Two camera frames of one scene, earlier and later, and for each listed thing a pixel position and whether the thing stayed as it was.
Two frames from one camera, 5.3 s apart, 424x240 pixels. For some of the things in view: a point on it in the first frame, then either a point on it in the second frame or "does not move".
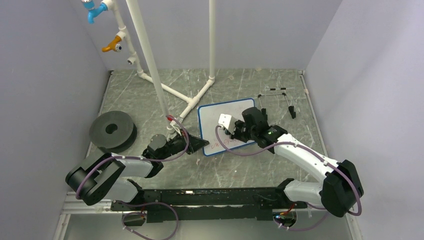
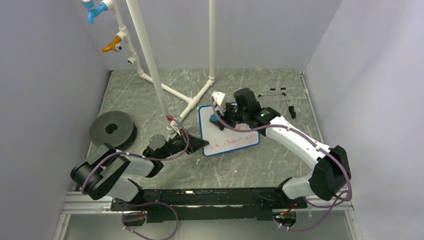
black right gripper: (235, 135) to (225, 119)
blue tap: (89, 5) does not move
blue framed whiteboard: (209, 117) does not move
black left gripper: (197, 143) does not move
